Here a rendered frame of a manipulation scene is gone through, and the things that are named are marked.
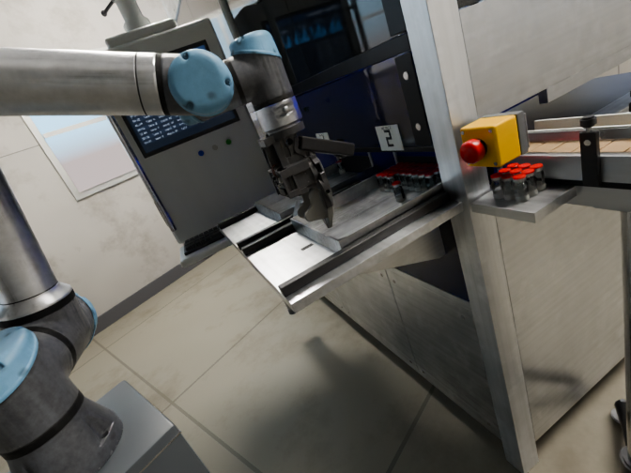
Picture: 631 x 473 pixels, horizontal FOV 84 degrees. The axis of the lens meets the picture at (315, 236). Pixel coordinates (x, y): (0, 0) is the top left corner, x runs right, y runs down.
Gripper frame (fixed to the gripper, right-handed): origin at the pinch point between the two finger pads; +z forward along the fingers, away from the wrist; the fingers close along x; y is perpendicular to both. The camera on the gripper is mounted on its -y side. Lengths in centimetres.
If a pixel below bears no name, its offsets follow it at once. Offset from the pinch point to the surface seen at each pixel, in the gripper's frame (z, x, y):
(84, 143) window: -50, -292, 65
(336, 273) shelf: 5.8, 9.8, 6.4
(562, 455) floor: 94, 15, -36
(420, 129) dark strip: -9.8, 4.1, -23.5
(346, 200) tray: 4.9, -19.7, -14.3
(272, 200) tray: 4, -54, -4
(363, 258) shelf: 5.8, 10.2, 0.6
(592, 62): -8, 12, -65
